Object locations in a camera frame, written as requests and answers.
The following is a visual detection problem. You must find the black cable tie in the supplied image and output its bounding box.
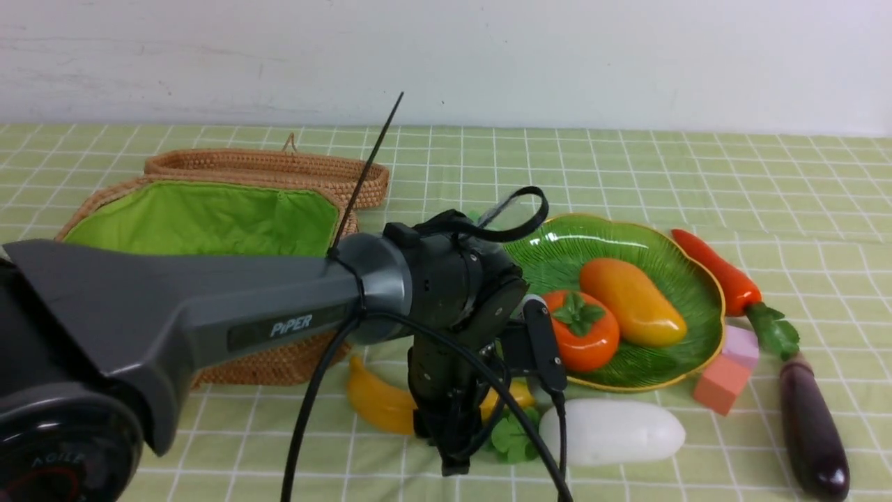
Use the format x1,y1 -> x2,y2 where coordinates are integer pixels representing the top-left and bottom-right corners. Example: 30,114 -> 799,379
326,90 -> 405,257

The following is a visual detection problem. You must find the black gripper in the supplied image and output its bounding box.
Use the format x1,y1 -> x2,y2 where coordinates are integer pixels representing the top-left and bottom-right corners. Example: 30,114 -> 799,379
407,321 -> 528,478

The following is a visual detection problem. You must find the black cable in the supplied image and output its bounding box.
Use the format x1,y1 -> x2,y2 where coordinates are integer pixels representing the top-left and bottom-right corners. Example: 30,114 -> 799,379
280,185 -> 574,502

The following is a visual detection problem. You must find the orange toy carrot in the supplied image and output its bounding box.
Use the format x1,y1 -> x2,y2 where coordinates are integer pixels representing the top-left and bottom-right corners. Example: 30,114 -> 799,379
671,229 -> 800,361

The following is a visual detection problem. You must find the orange foam cube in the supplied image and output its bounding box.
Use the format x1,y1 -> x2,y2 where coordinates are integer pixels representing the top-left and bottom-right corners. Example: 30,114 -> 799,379
693,355 -> 752,416

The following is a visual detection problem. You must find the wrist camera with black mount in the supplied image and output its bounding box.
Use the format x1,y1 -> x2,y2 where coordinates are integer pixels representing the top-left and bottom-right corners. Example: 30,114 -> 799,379
521,294 -> 567,402

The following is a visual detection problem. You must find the purple toy eggplant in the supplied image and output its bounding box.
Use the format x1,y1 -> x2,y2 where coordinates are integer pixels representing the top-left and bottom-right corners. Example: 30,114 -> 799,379
778,353 -> 851,501

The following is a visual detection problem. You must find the orange toy persimmon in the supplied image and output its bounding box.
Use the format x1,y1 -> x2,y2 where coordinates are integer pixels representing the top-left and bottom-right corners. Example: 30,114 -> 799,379
542,290 -> 620,374

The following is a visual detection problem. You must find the green glass leaf plate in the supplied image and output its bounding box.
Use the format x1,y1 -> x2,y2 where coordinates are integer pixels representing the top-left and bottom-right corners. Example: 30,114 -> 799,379
504,213 -> 725,393

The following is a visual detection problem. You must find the woven wicker basket lid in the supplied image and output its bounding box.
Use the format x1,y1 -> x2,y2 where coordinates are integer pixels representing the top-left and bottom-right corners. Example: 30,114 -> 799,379
144,147 -> 391,209

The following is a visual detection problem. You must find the yellow toy banana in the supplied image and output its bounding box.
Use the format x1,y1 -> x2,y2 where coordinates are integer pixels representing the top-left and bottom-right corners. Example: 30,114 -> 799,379
347,356 -> 537,436

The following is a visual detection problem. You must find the pink foam cube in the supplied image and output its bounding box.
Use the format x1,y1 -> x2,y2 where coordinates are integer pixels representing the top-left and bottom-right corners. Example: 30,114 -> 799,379
722,325 -> 760,370

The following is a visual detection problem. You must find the white toy radish with leaves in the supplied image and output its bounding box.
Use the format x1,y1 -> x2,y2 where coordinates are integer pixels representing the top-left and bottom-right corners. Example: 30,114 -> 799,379
525,398 -> 687,466

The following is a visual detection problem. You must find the yellow orange toy mango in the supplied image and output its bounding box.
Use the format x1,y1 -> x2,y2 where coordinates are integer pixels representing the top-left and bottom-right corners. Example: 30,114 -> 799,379
578,257 -> 688,347

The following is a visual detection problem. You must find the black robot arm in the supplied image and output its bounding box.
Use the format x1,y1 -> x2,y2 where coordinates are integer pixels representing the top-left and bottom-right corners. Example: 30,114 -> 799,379
2,211 -> 533,501

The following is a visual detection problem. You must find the woven wicker basket green lining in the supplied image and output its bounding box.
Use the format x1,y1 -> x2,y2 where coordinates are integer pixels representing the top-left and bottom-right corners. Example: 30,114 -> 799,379
56,174 -> 357,257

